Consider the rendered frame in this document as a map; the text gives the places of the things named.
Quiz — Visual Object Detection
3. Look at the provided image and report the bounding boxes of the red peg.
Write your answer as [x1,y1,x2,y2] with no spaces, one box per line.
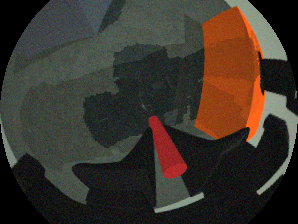
[149,116,188,179]

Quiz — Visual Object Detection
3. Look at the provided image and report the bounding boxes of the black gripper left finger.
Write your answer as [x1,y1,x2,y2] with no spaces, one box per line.
[72,128,157,206]

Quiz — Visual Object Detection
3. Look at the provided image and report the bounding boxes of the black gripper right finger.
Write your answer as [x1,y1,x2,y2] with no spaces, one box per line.
[164,125,250,197]

